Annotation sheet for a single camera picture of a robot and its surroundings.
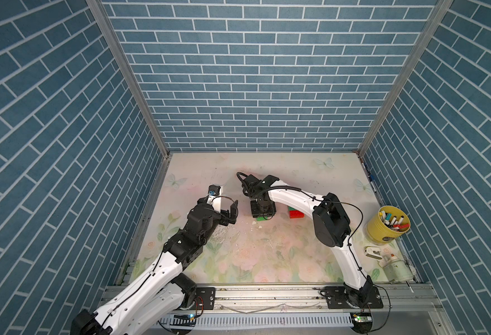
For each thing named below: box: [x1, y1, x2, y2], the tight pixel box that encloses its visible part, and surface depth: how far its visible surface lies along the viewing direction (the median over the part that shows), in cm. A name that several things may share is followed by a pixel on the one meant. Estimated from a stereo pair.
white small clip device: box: [364, 245, 383, 260], surface depth 85 cm
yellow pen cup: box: [366, 205, 411, 244], surface depth 82 cm
